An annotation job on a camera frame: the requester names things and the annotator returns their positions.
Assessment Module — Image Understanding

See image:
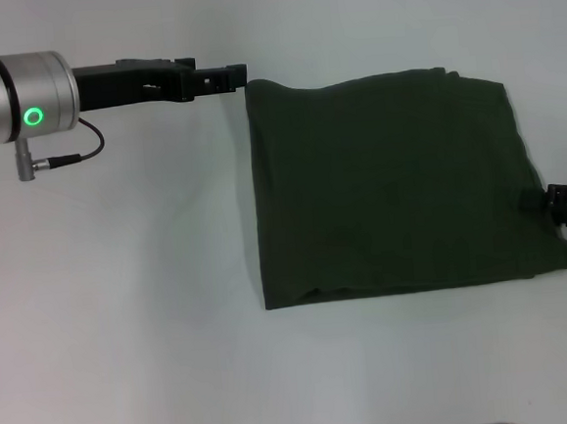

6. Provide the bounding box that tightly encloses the dark green FREE! t-shirt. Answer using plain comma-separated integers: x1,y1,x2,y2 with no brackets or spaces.
243,52,567,314

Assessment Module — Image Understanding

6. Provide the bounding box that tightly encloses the dark grey gripper cable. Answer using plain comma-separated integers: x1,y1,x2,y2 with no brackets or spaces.
43,116,109,167

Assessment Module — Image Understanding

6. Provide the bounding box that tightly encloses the silver cable connector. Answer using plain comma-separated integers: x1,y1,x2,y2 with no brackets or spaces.
14,136,52,184

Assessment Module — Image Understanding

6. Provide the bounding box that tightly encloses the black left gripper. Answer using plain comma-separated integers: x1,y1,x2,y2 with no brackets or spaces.
69,48,250,114

